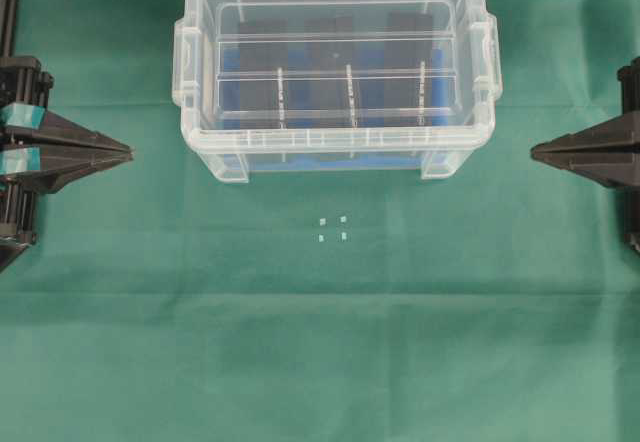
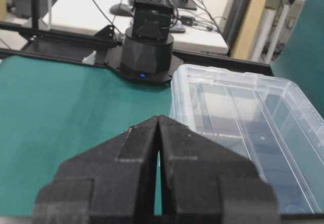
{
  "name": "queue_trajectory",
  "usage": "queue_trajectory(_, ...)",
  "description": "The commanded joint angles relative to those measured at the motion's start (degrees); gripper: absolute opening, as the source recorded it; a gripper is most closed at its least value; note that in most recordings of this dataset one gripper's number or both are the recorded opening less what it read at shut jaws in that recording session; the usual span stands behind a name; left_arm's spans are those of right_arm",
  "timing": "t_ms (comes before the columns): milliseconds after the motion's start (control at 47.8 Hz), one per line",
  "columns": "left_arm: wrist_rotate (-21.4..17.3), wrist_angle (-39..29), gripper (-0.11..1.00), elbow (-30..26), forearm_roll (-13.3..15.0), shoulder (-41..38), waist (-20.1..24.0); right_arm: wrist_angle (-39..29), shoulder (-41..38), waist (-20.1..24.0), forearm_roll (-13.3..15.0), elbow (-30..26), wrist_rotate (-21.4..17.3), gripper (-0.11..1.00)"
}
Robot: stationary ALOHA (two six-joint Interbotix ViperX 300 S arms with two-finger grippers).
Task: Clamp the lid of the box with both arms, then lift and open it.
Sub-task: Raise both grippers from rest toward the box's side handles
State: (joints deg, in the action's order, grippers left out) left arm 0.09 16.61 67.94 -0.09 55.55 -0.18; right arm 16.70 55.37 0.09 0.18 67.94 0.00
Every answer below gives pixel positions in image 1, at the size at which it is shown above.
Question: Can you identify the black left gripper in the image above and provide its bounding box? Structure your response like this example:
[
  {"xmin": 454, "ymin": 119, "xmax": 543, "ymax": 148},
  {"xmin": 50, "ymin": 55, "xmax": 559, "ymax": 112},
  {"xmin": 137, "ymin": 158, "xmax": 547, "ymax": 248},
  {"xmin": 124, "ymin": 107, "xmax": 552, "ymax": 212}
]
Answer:
[{"xmin": 0, "ymin": 55, "xmax": 136, "ymax": 253}]

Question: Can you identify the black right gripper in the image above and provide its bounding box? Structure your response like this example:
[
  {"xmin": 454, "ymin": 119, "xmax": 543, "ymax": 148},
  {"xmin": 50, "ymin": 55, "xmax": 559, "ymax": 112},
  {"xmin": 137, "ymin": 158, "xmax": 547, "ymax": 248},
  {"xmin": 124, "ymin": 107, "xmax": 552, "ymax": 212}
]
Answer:
[{"xmin": 529, "ymin": 54, "xmax": 640, "ymax": 256}]

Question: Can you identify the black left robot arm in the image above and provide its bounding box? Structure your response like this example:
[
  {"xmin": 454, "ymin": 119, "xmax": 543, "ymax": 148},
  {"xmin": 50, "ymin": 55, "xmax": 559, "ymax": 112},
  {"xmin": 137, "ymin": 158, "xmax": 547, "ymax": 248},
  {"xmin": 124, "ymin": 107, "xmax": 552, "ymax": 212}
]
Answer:
[{"xmin": 1, "ymin": 0, "xmax": 133, "ymax": 267}]

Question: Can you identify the black RealSense box right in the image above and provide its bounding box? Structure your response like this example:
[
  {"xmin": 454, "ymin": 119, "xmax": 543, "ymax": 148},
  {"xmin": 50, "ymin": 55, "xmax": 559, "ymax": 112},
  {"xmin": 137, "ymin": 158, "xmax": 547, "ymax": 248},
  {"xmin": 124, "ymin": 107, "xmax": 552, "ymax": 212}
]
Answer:
[{"xmin": 383, "ymin": 11, "xmax": 433, "ymax": 127}]

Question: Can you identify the black realsense box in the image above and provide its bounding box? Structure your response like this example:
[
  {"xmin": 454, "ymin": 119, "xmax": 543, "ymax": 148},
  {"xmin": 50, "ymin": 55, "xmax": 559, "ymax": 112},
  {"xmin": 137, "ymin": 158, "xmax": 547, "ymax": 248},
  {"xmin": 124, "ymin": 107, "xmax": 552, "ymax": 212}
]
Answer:
[
  {"xmin": 238, "ymin": 42, "xmax": 288, "ymax": 129},
  {"xmin": 305, "ymin": 16, "xmax": 358, "ymax": 129},
  {"xmin": 383, "ymin": 11, "xmax": 433, "ymax": 127}
]

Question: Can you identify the black RealSense box left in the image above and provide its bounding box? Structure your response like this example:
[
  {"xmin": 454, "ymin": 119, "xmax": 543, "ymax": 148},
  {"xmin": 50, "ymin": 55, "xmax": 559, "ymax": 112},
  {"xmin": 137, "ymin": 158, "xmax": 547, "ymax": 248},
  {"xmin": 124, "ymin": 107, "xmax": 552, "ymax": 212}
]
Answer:
[{"xmin": 238, "ymin": 42, "xmax": 288, "ymax": 129}]

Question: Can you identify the clear plastic storage box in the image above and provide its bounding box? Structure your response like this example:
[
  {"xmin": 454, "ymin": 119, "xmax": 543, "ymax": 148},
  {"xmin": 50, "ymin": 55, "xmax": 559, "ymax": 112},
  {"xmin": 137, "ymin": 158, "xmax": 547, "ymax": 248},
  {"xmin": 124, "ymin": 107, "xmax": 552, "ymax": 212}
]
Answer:
[{"xmin": 171, "ymin": 0, "xmax": 501, "ymax": 183}]

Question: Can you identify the black RealSense box middle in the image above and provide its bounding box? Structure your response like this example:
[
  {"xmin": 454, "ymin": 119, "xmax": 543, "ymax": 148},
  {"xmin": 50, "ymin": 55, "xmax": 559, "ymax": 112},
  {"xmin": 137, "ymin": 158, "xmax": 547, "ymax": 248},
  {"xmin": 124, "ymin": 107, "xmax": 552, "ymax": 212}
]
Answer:
[{"xmin": 305, "ymin": 16, "xmax": 358, "ymax": 129}]

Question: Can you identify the green table cloth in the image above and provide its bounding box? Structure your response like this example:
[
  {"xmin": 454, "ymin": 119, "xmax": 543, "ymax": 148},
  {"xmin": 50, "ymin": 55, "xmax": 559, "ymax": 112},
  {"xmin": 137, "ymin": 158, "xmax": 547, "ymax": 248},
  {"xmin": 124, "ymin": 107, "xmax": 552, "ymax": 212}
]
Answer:
[{"xmin": 1, "ymin": 0, "xmax": 639, "ymax": 441}]

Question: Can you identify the blue foam pad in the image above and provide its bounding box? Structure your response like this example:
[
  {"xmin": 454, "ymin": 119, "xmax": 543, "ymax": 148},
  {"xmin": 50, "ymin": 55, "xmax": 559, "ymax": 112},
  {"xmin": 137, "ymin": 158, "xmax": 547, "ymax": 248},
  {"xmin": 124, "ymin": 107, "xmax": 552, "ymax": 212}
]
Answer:
[{"xmin": 215, "ymin": 40, "xmax": 460, "ymax": 177}]

